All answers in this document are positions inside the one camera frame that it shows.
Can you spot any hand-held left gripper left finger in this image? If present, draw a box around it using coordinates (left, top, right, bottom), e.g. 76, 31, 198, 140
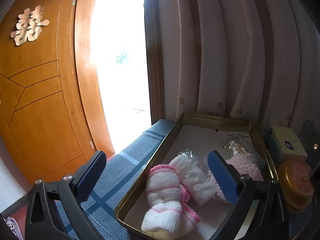
24, 151, 107, 240

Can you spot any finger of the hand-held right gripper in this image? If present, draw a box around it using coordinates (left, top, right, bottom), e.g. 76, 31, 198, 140
301, 120, 320, 180

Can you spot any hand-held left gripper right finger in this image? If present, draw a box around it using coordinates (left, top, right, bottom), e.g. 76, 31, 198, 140
207, 151, 290, 240

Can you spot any pink knitted cloth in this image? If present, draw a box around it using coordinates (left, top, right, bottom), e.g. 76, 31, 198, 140
209, 154, 264, 203

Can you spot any white cloth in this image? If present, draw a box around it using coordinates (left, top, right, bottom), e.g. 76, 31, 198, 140
169, 149, 213, 207

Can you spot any clear plastic packet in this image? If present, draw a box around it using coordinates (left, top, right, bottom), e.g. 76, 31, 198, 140
220, 134, 268, 168

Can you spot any rectangular gold metal tray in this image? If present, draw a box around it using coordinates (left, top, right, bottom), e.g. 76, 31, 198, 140
115, 112, 279, 238

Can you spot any yellow dotted tissue box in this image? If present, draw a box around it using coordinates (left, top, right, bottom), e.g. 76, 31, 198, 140
266, 125, 308, 162

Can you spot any round gold tin pink lid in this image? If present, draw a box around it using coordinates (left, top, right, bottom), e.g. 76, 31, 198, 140
277, 159, 315, 213

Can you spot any wooden door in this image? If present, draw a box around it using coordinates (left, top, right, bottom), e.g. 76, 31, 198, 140
0, 0, 115, 200

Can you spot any pale floral curtain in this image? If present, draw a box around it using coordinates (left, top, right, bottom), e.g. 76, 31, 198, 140
155, 0, 320, 135

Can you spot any white character door ornament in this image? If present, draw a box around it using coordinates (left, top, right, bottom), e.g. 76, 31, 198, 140
10, 8, 49, 46

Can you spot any dark window frame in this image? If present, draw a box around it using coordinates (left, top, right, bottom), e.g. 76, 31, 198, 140
144, 0, 165, 126

